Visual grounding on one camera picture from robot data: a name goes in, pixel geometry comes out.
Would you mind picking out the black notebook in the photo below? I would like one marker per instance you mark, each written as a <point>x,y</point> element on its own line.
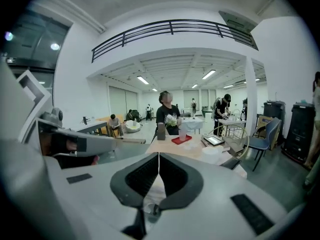
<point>231,163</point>

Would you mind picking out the large black cabinet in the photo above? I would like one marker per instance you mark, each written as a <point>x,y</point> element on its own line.
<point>300,131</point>

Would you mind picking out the ceiling tube light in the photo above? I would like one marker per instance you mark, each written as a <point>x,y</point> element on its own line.
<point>142,79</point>
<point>208,74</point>

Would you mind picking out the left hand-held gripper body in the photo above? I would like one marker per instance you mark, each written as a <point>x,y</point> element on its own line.
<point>15,109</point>

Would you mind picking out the white round bowl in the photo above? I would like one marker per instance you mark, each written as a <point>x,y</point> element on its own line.
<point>212,154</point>

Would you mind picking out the blue chair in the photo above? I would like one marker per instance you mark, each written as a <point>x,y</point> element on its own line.
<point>271,134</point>

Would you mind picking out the cardboard box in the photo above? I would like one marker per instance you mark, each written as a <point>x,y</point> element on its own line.
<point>262,124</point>

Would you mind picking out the black picture frame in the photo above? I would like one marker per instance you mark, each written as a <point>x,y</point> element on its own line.
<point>212,139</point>

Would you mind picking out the small black cabinet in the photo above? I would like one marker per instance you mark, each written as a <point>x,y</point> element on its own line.
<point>273,111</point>

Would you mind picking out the dark square vase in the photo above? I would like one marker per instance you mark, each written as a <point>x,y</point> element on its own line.
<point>161,134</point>

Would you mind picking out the table with white cloth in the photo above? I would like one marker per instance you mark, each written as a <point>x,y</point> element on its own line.
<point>192,124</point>

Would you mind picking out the red tray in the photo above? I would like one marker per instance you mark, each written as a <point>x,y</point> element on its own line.
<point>176,141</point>

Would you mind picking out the white flower bouquet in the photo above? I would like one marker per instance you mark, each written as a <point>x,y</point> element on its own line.
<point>171,119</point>

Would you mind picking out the grey ventilation panel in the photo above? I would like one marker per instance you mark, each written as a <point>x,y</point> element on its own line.
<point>237,24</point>

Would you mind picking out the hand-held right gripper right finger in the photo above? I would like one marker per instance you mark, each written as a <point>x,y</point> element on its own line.
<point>212,204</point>

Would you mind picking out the white beanbag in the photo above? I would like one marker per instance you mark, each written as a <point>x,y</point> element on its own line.
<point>132,127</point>

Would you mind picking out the grey work table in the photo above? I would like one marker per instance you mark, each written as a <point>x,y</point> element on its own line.
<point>90,126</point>

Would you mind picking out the translucent plastic cup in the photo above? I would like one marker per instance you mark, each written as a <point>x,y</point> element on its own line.
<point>183,135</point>

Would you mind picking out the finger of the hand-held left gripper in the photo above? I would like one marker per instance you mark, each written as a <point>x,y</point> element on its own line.
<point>32,179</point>
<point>100,145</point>

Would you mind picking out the black balcony railing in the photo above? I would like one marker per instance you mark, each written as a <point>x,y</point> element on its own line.
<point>172,26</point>

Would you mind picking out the person's left hand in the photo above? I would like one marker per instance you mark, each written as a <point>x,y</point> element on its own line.
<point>71,146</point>

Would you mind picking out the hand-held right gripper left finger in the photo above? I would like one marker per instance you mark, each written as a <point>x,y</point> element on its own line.
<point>100,196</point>

